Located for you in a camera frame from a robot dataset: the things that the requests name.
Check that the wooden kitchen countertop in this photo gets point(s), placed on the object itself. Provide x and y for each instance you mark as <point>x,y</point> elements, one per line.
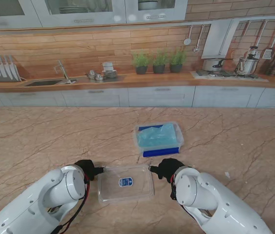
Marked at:
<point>152,81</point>

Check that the grey upper kitchen cabinets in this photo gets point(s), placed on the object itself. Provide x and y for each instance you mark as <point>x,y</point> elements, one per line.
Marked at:
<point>83,18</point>

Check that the small white paper scrap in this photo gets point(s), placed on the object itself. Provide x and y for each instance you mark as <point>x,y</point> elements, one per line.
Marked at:
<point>227,174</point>

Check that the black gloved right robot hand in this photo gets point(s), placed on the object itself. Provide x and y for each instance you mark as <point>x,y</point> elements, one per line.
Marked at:
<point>169,168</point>

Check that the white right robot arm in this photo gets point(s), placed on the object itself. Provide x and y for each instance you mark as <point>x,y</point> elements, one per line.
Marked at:
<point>212,207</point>

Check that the hanging steel utensil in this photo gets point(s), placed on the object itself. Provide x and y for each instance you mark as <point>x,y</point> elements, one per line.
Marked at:
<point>196,49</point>

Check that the hanging steel grater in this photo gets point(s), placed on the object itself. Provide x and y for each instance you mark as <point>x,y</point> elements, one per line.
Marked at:
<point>267,54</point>

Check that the clear bubble film sheet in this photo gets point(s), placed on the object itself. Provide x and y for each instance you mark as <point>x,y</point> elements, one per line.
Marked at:
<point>156,137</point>

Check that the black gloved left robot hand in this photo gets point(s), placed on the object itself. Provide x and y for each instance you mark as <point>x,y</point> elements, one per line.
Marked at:
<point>88,168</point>

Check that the stack of white plates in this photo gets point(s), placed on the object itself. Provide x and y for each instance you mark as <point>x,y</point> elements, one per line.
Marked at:
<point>74,10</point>

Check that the clear container lid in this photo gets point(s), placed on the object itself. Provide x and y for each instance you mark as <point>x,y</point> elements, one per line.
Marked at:
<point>125,185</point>

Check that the grey lower kitchen cabinets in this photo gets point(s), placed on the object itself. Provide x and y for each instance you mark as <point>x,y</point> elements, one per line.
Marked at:
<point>161,96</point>

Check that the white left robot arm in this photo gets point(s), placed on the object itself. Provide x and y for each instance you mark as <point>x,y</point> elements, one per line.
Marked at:
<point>30,207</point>

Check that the small steel bowls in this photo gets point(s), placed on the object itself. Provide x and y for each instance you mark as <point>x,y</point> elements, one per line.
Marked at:
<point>98,77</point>

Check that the grey kitchen cabinets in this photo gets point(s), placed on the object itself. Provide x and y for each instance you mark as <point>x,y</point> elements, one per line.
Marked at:
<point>83,18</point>
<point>161,96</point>

